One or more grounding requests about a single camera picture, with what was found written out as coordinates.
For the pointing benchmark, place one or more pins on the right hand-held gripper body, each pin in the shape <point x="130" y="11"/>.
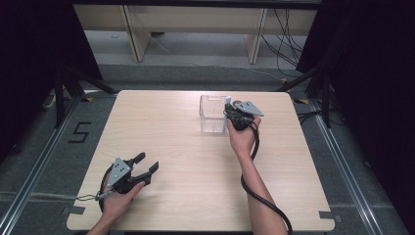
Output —
<point x="243" y="116"/>

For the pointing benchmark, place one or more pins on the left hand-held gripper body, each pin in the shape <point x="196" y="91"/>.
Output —
<point x="119" y="174"/>

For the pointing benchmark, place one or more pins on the aluminium floor rail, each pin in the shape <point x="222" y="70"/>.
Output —
<point x="345" y="176"/>
<point x="36" y="173"/>

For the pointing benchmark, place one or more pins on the yellow floor tape piece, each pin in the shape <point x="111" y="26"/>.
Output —
<point x="88" y="99"/>
<point x="301" y="101"/>

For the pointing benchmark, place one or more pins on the beige wooden desk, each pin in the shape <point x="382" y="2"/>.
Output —
<point x="195" y="18"/>

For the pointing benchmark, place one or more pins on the person's right hand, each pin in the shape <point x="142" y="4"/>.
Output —
<point x="243" y="138"/>

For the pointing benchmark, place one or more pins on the black curtain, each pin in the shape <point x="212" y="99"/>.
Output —
<point x="32" y="65"/>
<point x="375" y="81"/>

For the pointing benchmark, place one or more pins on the person's left hand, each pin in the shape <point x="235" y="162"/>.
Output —
<point x="117" y="204"/>

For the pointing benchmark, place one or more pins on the black metal stand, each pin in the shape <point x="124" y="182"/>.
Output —
<point x="59" y="98"/>
<point x="326" y="98"/>

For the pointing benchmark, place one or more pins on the grey tape patch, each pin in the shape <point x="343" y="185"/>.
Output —
<point x="329" y="215"/>
<point x="73" y="210"/>

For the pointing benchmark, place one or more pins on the clear plastic container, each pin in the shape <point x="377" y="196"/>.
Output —
<point x="212" y="114"/>

